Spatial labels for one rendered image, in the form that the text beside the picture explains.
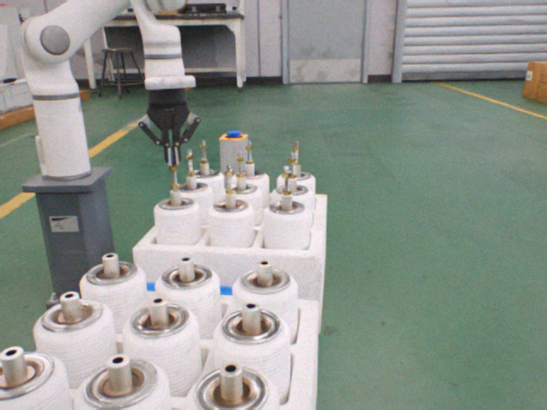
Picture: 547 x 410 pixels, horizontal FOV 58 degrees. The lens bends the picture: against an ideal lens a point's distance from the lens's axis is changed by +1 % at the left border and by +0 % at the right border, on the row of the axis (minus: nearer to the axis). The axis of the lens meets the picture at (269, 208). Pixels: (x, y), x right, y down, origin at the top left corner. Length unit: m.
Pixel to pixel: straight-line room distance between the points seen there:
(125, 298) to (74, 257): 0.43
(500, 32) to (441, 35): 0.65
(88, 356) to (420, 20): 5.71
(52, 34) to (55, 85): 0.10
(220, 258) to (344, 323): 0.31
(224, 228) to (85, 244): 0.33
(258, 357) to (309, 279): 0.42
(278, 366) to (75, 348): 0.25
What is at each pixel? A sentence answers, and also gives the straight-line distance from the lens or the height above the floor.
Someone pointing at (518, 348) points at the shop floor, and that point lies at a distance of 1.11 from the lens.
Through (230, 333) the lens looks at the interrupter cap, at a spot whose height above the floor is 0.25.
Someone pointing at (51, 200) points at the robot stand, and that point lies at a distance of 1.14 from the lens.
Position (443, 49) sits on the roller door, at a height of 0.35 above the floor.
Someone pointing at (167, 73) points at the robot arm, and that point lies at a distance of 0.97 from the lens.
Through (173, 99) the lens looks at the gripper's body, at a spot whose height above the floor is 0.48.
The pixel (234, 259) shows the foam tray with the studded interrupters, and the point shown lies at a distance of 0.99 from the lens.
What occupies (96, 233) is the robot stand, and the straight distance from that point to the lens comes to 1.16.
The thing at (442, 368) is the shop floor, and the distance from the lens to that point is 1.01.
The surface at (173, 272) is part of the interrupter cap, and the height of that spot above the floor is 0.25.
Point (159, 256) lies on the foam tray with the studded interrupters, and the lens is 1.03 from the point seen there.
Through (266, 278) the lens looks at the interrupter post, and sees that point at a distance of 0.71.
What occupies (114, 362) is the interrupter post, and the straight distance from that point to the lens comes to 0.55.
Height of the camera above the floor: 0.60
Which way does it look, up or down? 20 degrees down
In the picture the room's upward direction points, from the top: 1 degrees counter-clockwise
